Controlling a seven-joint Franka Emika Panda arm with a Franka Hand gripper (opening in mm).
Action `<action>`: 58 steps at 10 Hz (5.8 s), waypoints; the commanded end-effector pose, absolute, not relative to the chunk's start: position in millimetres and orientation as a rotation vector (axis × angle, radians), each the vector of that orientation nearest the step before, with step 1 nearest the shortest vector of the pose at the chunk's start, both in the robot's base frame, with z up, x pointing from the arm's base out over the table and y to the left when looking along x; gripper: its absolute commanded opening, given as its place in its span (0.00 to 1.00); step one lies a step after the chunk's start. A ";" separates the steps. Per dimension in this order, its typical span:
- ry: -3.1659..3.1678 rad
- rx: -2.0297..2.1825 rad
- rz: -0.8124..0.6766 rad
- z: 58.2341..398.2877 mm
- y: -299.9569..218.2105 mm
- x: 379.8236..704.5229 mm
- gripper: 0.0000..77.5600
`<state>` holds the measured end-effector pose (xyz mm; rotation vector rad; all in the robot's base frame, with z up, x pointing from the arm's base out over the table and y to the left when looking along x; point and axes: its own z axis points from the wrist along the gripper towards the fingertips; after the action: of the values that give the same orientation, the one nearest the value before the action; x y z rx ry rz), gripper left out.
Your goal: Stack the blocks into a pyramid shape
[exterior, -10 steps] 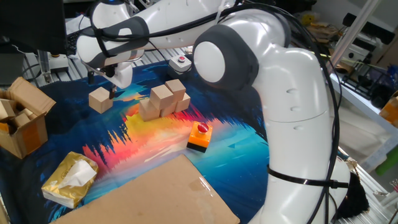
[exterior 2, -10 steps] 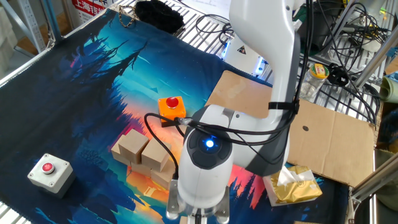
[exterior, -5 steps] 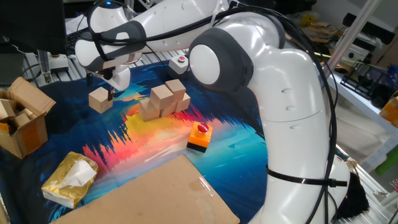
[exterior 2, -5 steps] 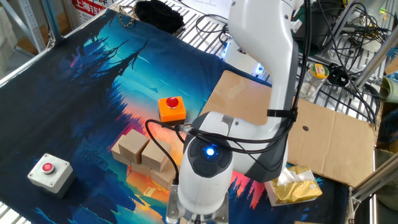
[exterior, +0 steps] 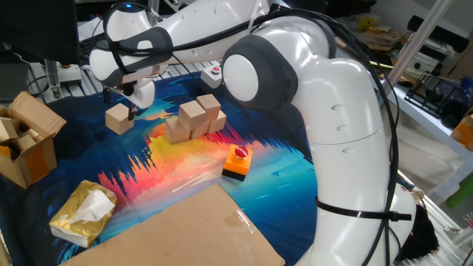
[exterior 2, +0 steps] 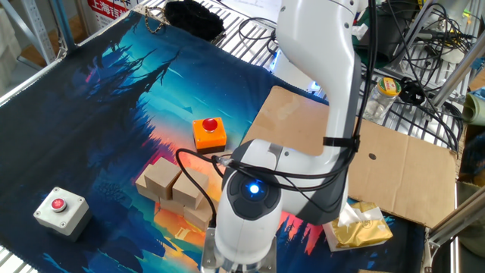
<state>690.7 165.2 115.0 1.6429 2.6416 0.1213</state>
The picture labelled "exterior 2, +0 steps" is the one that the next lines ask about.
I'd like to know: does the white paper label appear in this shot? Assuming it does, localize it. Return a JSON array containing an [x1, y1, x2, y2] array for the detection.
[[351, 23, 370, 41]]

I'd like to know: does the grey box with red button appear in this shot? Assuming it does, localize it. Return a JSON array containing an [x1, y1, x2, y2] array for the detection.
[[33, 186, 93, 243]]

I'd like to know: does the orange emergency stop button box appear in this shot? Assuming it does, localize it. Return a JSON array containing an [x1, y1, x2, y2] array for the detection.
[[192, 117, 227, 156]]

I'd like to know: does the green rolled sheet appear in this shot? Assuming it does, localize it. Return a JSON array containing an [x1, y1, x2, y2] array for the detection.
[[461, 89, 485, 127]]

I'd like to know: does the black power plug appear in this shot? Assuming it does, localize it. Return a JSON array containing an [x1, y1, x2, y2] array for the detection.
[[399, 77, 426, 106]]

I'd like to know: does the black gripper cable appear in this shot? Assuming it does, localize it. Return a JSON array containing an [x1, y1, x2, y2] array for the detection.
[[175, 147, 236, 231]]

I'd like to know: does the light wooden cube block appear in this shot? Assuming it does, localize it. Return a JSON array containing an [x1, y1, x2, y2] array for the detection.
[[159, 196, 186, 217], [143, 156, 183, 201], [171, 167, 210, 211], [183, 195, 220, 232], [135, 163, 160, 203]]

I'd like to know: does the gold tissue pack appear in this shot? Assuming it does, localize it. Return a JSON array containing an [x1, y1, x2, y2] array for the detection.
[[322, 200, 394, 253]]

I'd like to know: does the flat brown cardboard sheet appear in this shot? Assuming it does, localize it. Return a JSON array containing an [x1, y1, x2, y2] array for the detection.
[[240, 85, 458, 229]]

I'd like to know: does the aluminium profile bar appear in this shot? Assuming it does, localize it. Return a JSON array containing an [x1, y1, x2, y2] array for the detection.
[[423, 187, 485, 249]]

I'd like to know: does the slanted aluminium profile post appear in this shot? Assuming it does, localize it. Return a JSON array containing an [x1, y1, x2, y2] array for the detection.
[[430, 37, 485, 110]]

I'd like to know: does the white box with red print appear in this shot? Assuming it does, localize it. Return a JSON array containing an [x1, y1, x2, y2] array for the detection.
[[86, 0, 142, 30]]

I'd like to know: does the black cable loop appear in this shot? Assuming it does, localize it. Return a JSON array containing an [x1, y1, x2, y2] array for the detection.
[[238, 17, 280, 56]]

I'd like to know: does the silver table edge rail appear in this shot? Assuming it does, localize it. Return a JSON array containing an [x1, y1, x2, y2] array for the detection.
[[0, 0, 152, 107]]

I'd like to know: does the colourful forest print mat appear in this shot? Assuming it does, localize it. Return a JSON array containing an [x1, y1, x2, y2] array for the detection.
[[0, 10, 427, 273]]

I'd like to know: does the glass jar with yellow lid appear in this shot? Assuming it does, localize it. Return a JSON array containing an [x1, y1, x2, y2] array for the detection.
[[363, 77, 402, 123]]

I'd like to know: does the blue-grey metal post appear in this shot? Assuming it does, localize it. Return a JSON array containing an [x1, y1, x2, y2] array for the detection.
[[49, 0, 79, 52]]

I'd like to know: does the white paper sheet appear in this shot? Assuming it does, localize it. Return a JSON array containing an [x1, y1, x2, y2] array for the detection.
[[223, 0, 283, 24]]

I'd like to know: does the green cutting mat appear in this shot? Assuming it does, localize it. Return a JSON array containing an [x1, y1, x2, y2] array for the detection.
[[354, 7, 397, 70]]

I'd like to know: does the grey perforated metal upright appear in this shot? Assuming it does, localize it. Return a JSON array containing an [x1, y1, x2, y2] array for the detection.
[[20, 0, 58, 65]]

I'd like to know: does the black fuzzy bag with chain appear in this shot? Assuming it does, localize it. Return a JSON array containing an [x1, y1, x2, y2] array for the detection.
[[143, 0, 227, 42]]

